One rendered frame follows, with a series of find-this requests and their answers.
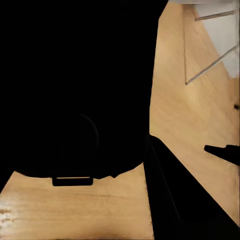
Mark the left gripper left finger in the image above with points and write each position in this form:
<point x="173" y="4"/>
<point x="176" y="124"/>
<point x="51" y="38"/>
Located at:
<point x="5" y="172"/>

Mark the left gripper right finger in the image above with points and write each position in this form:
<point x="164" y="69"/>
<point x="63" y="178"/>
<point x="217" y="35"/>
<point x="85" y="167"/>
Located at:
<point x="181" y="209"/>

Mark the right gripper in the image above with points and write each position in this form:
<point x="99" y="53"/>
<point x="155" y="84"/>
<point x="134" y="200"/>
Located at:
<point x="231" y="153"/>

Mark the digital camera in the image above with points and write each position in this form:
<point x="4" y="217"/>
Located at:
<point x="75" y="86"/>

